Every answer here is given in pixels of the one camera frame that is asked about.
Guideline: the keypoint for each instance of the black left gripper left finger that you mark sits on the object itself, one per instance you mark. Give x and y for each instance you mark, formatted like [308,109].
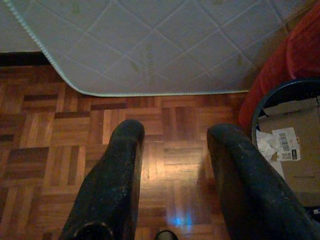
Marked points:
[110,187]

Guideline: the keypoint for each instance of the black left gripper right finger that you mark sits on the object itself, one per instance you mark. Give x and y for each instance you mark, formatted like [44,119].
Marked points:
[250,187]

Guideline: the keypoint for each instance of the crumpled white paper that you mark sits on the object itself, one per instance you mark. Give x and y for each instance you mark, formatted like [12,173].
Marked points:
[265,147]

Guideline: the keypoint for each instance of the brown cardboard box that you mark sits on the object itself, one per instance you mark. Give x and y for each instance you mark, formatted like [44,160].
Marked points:
[300,180]

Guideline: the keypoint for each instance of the white shipping label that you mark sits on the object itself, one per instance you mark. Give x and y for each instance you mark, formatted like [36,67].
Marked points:
[285,142]

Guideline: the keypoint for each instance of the black round trash bin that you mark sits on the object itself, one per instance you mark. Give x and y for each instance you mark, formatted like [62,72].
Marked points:
[287,86]

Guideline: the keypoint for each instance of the red sofa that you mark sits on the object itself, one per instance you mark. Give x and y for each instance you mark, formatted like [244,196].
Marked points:
[300,50]

